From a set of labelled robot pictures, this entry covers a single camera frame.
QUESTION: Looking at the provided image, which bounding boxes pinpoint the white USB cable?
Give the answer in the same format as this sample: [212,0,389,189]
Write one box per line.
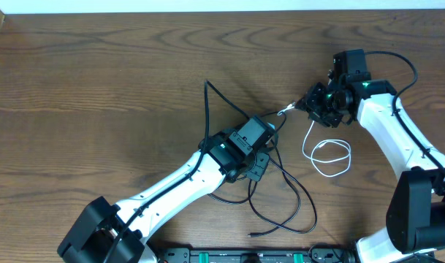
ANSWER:
[276,102,352,178]

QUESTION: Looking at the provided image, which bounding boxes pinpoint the black USB cable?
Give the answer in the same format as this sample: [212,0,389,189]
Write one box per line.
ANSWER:
[207,110,319,238]

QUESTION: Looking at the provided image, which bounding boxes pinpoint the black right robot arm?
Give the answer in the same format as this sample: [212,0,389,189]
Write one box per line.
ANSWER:
[295,49,445,262]

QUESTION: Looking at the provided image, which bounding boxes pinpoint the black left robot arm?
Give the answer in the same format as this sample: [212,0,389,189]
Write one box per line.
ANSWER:
[57,116,275,262]

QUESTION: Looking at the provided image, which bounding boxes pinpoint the black right camera cable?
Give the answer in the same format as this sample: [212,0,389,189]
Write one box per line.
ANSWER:
[364,50,445,191]

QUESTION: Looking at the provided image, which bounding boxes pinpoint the black camera cable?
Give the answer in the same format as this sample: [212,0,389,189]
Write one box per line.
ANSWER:
[102,79,251,263]
[364,50,445,191]

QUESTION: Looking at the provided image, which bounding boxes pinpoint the black left camera cable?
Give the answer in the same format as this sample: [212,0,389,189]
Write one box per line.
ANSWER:
[102,79,251,263]

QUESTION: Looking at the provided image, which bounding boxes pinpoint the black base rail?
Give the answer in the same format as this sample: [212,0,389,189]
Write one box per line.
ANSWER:
[157,245,357,263]

